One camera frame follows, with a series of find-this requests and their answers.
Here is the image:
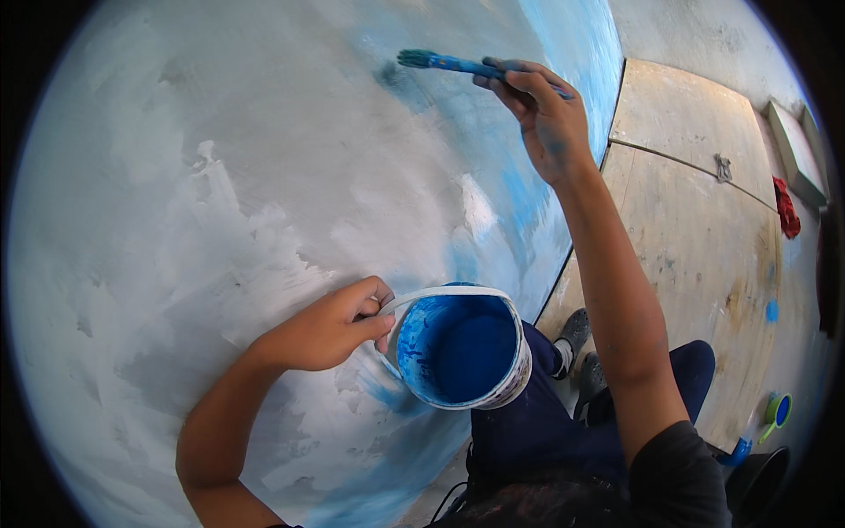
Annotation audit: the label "small plywood board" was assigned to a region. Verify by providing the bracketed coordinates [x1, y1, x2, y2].
[609, 58, 780, 212]

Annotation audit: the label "black cable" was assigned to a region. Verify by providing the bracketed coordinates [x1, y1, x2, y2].
[428, 480, 471, 525]

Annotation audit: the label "white bucket of blue paint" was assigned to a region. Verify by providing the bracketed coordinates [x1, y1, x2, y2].
[375, 282, 533, 411]

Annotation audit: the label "grey white block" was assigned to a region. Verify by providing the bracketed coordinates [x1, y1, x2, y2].
[766, 100, 830, 213]

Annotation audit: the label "large plywood board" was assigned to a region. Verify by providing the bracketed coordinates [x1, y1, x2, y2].
[535, 142, 784, 456]

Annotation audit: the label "blue plastic container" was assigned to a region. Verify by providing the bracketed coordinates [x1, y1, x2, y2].
[718, 436, 754, 469]

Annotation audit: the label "person's left hand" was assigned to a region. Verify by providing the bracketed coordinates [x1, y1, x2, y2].
[254, 276, 397, 374]

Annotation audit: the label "blue paintbrush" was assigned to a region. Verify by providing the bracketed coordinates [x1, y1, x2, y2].
[397, 49, 575, 101]

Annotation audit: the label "green cup with blue paint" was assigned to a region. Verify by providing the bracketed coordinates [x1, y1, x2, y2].
[757, 392, 794, 445]

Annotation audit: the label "person's legs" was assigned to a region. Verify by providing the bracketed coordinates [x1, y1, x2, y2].
[467, 307, 717, 492]

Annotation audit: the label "person's right hand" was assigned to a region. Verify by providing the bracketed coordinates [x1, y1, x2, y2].
[472, 57, 596, 189]

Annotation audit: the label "red cloth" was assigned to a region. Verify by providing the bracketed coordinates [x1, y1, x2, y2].
[772, 176, 802, 240]

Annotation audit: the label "person's body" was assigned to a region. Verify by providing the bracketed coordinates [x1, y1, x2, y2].
[175, 370, 735, 528]

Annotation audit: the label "black bucket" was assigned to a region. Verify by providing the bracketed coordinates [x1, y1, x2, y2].
[724, 446, 792, 528]

